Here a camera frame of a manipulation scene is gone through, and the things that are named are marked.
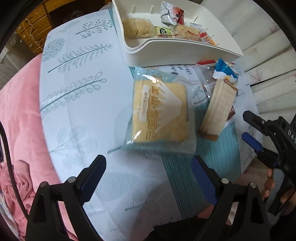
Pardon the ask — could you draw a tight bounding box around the beige wafer cracker pack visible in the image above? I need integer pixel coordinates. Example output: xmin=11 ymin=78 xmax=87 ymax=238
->
xmin=199 ymin=79 xmax=237 ymax=141

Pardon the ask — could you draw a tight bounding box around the blue white snack packet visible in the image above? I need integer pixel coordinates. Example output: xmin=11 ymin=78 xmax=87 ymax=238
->
xmin=212 ymin=58 xmax=238 ymax=86

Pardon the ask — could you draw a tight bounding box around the clear packet red label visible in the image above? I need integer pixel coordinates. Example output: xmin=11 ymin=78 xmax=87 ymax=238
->
xmin=194 ymin=60 xmax=218 ymax=100

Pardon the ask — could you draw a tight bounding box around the large bread packet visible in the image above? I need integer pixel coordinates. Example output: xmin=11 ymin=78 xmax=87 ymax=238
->
xmin=122 ymin=67 xmax=200 ymax=154

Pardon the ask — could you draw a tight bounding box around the small red candy packet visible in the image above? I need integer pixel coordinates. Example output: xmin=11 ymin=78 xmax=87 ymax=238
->
xmin=199 ymin=32 xmax=216 ymax=46

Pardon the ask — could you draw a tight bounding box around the green small snack packet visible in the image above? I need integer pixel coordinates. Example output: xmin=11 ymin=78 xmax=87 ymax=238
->
xmin=154 ymin=26 xmax=176 ymax=38

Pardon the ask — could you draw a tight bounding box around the red apple snack packet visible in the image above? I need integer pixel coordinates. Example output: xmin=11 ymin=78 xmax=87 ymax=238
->
xmin=160 ymin=1 xmax=185 ymax=26

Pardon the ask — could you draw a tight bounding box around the yellow rice crisp block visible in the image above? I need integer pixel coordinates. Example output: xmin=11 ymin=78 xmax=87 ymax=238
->
xmin=121 ymin=18 xmax=157 ymax=39

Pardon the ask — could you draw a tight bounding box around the maroon snowflake packet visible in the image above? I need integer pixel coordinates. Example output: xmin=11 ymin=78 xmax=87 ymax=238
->
xmin=224 ymin=106 xmax=236 ymax=128

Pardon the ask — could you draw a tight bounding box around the small yellow crisp packet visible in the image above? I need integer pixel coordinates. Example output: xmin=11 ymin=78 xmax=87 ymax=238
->
xmin=171 ymin=24 xmax=200 ymax=41

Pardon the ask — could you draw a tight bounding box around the person right hand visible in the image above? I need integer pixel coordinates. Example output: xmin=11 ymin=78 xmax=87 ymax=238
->
xmin=261 ymin=168 xmax=296 ymax=215

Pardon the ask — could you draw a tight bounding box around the pink crumpled towel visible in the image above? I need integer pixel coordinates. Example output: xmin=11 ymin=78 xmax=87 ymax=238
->
xmin=0 ymin=159 xmax=33 ymax=223

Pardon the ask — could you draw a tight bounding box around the cream floral curtain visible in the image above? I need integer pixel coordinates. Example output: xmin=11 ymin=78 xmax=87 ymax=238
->
xmin=201 ymin=1 xmax=295 ymax=122

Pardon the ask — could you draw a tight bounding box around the pink bed quilt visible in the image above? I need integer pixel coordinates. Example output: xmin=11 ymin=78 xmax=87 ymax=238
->
xmin=0 ymin=53 xmax=79 ymax=241

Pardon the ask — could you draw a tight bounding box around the white plastic storage bin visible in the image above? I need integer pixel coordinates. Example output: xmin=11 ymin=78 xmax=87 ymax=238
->
xmin=112 ymin=1 xmax=243 ymax=67

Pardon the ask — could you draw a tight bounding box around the patterned tablecloth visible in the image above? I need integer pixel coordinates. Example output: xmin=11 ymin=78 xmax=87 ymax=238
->
xmin=39 ymin=9 xmax=265 ymax=241

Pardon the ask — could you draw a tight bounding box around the wooden desk with drawers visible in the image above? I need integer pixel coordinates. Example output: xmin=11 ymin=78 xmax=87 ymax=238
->
xmin=16 ymin=0 xmax=111 ymax=56

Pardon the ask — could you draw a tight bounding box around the black cable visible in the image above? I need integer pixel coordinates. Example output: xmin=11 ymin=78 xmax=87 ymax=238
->
xmin=0 ymin=120 xmax=30 ymax=219

